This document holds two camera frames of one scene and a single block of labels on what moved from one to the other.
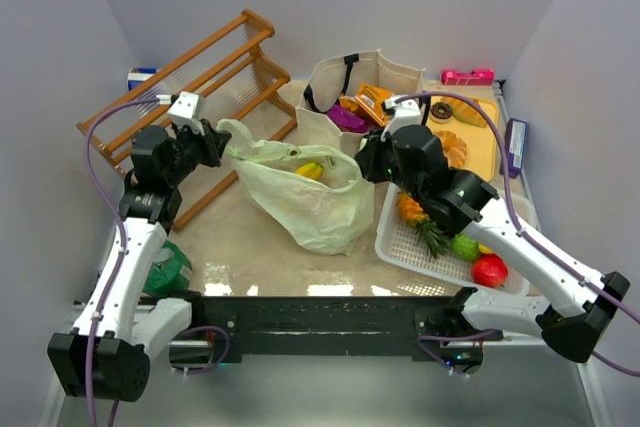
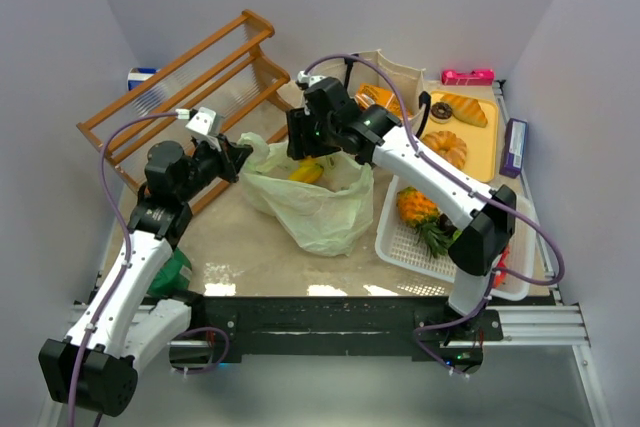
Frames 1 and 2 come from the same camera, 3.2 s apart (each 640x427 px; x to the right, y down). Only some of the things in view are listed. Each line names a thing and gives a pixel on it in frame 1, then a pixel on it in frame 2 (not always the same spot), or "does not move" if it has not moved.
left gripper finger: (216, 144) -> (234, 155)
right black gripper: (370, 165) -> (302, 134)
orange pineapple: (429, 233) does not move
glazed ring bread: (454, 147) does not move
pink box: (475, 77) does not move
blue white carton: (137, 75) does not move
